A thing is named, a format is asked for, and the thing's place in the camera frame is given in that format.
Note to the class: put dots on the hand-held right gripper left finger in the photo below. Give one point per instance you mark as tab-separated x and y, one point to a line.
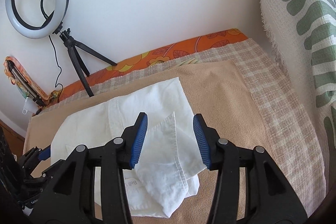
139	140

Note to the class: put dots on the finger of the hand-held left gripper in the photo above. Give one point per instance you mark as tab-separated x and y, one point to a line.
44	153
39	179

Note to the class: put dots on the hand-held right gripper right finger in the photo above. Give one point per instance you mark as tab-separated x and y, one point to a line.
202	140

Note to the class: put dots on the white shirt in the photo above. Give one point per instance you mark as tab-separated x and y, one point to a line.
162	98

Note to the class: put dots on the beige blanket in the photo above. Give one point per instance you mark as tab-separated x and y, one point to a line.
223	98

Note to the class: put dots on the white mug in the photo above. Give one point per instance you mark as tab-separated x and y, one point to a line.
29	106

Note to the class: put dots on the orange cloth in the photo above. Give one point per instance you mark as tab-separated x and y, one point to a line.
32	77

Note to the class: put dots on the folded silver tripod stand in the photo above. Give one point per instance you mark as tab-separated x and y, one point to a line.
21	77

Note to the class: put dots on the beige checked cloth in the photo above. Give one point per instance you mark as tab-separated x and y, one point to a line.
275	98

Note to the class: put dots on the black mini tripod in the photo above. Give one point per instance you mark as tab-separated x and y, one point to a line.
73	50

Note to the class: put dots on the green patterned pillow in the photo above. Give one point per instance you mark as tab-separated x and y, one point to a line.
294	3

